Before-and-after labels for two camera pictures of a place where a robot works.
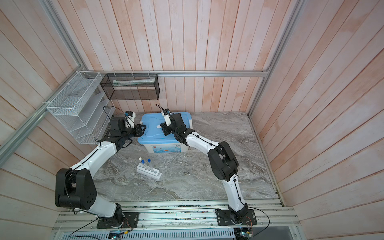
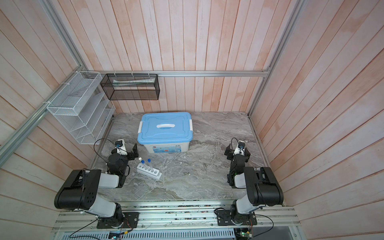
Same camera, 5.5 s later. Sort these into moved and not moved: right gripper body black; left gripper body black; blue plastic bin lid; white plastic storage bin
Moved: right gripper body black; left gripper body black
Not moved: blue plastic bin lid; white plastic storage bin
